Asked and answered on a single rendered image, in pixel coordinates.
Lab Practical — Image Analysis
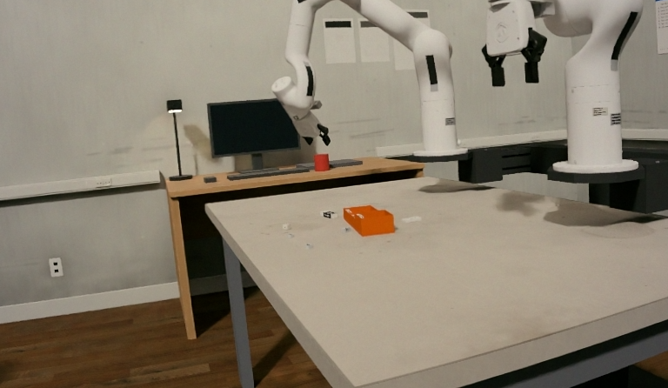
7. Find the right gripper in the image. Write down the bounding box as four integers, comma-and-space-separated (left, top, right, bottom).
291, 111, 331, 146

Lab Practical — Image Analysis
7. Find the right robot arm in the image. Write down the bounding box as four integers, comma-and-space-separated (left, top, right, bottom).
271, 0, 468, 157

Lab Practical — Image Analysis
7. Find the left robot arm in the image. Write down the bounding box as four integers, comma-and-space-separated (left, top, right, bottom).
529, 0, 643, 173

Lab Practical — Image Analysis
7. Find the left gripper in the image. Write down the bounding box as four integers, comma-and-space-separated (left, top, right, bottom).
481, 0, 547, 87

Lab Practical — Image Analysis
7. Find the orange open-top bin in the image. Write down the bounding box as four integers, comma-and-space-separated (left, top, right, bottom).
343, 205, 395, 237

